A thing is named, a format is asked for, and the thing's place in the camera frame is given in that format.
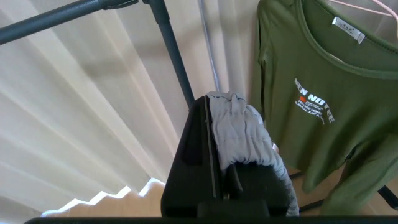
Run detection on pink clothes hanger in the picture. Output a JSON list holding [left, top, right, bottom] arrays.
[[326, 0, 398, 21]]

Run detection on green sleeveless top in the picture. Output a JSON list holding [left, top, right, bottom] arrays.
[[249, 0, 398, 216]]

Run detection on black clothes rack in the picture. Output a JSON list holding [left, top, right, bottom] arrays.
[[0, 0, 398, 213]]

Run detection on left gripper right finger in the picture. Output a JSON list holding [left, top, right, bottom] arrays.
[[223, 161, 290, 218]]

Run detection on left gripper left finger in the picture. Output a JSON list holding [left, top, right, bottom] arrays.
[[160, 95, 223, 218]]

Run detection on pale grey shorts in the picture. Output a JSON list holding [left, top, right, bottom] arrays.
[[206, 90, 300, 217]]

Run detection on beige curtain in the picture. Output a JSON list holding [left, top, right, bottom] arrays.
[[0, 0, 398, 215]]

